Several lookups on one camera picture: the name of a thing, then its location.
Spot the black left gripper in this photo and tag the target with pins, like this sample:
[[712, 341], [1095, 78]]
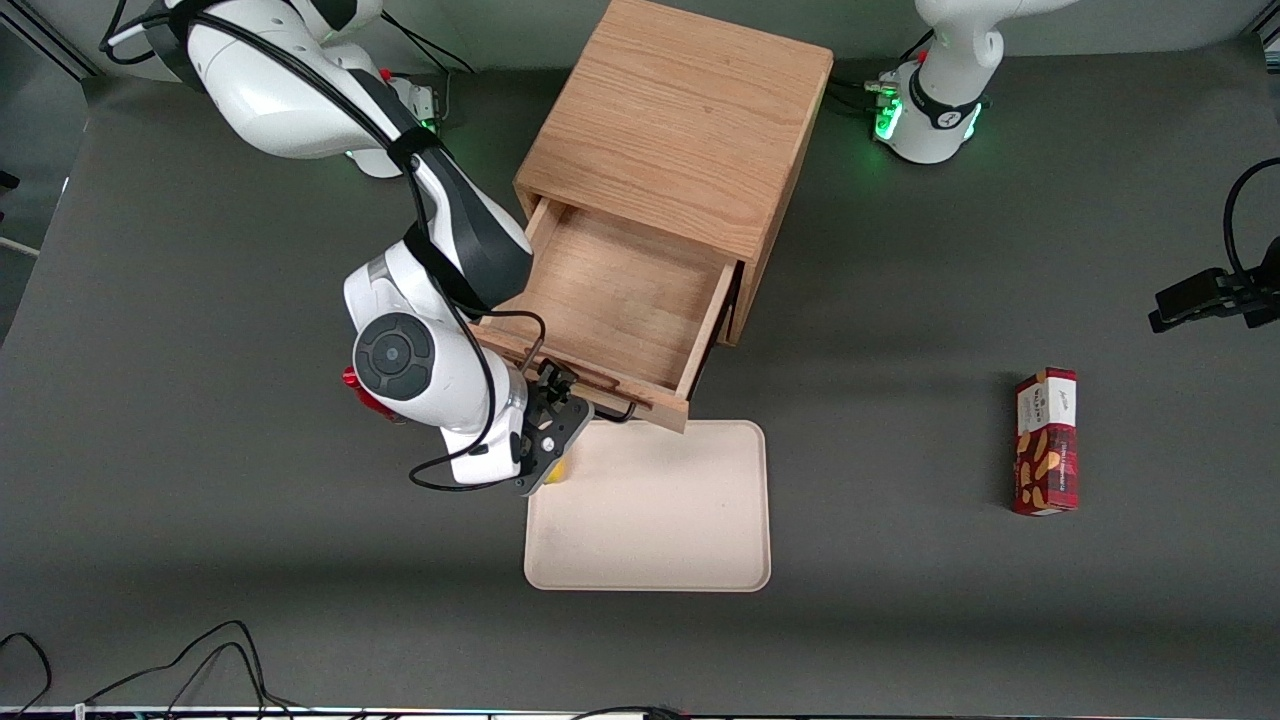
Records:
[[1270, 271]]

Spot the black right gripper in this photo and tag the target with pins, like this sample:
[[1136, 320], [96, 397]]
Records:
[[542, 399]]

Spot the oak cabinet drawer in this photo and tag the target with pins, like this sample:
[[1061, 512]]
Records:
[[620, 290]]

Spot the oak wooden drawer cabinet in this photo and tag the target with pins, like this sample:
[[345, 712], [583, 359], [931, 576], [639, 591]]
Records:
[[680, 110]]

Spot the yellow lemon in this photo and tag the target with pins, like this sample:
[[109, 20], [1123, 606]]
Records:
[[558, 472]]

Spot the beige plastic tray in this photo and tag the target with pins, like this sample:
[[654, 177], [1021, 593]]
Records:
[[660, 510]]

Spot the red soda bottle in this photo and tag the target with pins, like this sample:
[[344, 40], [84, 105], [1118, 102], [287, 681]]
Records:
[[350, 379]]

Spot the red plaid shortbread box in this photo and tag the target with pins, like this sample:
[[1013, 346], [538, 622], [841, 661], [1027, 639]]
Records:
[[1045, 450]]

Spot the aluminium frame rail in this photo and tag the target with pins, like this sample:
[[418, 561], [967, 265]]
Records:
[[60, 50], [1265, 40]]

